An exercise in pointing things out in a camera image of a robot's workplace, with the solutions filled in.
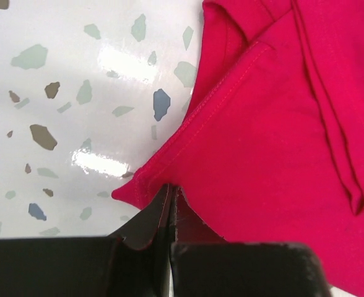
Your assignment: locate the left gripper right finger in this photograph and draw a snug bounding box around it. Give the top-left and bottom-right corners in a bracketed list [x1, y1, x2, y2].
[170, 189, 331, 296]

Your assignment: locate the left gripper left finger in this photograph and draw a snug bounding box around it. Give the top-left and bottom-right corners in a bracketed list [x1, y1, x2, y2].
[0, 184, 172, 296]

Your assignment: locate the magenta t shirt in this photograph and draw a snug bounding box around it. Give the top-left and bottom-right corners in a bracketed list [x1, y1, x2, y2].
[112, 1, 364, 296]

